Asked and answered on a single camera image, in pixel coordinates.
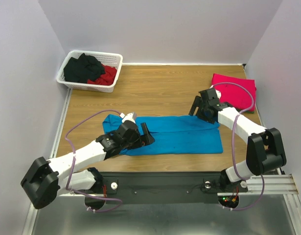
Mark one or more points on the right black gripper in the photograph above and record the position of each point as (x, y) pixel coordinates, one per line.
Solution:
(200, 105)

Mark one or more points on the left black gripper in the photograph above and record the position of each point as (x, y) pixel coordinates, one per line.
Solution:
(144, 140)

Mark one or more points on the blue t shirt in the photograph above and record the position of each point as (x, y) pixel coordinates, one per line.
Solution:
(178, 135)

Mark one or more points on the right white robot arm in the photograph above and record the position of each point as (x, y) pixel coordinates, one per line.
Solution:
(265, 150)

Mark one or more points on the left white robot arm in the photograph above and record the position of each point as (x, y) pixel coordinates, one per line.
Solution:
(46, 179)

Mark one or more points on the folded pink t shirt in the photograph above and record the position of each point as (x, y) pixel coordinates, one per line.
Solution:
(232, 94)

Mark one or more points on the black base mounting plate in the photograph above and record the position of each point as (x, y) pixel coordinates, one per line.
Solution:
(167, 187)

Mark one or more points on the dark red t shirt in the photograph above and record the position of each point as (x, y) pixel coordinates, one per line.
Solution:
(106, 79)

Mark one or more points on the white plastic laundry basket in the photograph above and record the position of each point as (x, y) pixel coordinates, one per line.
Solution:
(109, 59)

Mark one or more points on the black t shirt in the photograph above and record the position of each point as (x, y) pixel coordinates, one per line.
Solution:
(85, 68)

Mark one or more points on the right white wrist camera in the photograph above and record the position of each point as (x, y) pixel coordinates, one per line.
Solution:
(217, 92)

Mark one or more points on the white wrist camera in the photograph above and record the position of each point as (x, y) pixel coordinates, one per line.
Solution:
(128, 117)
(217, 92)

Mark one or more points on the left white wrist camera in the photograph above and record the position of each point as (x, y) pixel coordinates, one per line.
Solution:
(128, 117)

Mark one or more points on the aluminium extrusion frame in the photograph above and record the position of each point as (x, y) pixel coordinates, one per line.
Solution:
(32, 212)

